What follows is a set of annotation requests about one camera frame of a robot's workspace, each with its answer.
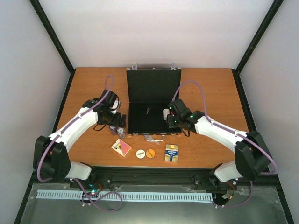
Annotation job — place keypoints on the light blue cable duct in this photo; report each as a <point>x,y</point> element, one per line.
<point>126,196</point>

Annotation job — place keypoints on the black poker set case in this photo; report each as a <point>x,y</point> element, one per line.
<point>150,90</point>

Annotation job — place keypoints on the clear wrapped chip stack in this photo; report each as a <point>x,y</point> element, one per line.
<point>121,132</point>

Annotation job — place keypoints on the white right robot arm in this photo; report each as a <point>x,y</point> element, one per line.
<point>251,154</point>

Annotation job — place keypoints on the white dealer button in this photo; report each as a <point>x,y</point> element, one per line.
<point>140,154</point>

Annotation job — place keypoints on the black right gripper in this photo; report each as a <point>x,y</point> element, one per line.
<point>171,124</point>

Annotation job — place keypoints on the blue playing card deck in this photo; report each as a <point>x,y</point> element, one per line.
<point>171,153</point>

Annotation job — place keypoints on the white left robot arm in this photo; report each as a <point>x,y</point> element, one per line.
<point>51,160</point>

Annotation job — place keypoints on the white poker chip stack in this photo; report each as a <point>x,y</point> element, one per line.
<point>166,112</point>

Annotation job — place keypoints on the red playing card deck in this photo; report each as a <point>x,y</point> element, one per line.
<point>121,147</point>

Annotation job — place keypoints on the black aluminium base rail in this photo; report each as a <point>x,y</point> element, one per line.
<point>196,178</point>

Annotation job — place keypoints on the orange blind button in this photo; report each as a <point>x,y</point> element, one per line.
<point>150,153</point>

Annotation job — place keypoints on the purple poker chip stack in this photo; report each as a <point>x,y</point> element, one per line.
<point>113,130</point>

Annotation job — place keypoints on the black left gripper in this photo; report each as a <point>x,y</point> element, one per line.
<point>117,123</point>

